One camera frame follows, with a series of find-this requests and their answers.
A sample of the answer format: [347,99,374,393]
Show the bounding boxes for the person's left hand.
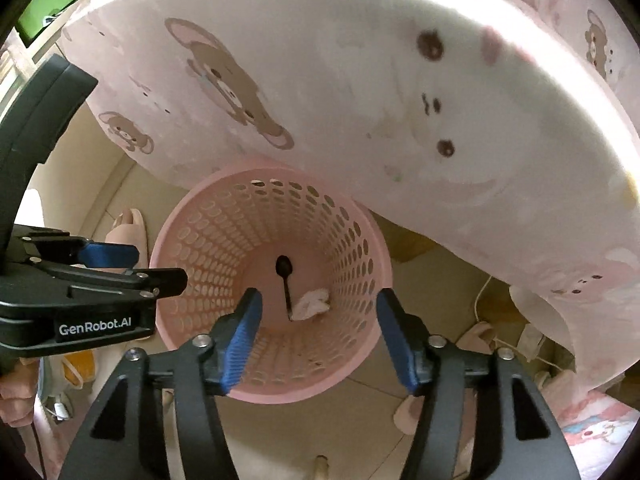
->
[0,359,39,428]

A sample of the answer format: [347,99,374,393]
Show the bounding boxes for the black plastic spoon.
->
[276,255,293,321]

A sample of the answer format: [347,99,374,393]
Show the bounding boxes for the pink bear-print chair cover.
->
[61,0,639,394]

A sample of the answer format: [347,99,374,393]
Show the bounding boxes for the white tissue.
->
[290,288,331,322]

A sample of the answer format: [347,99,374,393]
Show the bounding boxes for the pink slipper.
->
[105,208,149,269]

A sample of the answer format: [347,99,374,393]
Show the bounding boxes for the pink plastic waste basket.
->
[150,159,393,404]

